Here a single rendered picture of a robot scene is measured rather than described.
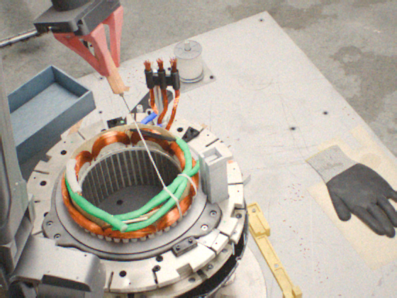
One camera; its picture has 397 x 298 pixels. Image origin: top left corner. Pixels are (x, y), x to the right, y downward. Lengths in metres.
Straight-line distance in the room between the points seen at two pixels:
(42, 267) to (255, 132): 0.87
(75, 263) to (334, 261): 0.70
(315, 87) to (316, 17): 1.44
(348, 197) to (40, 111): 0.59
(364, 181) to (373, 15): 1.71
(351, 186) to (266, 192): 0.16
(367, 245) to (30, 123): 0.64
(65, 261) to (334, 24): 2.39
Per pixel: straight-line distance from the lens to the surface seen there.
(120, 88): 0.95
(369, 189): 1.49
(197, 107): 1.66
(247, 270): 1.37
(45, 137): 1.29
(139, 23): 3.14
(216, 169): 1.03
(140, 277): 1.03
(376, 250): 1.44
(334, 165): 1.54
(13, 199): 0.73
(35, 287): 0.84
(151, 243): 1.05
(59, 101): 1.37
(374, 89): 2.84
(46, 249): 0.82
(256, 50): 1.79
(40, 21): 0.90
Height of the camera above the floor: 1.96
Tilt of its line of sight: 48 degrees down
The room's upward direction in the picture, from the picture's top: 6 degrees counter-clockwise
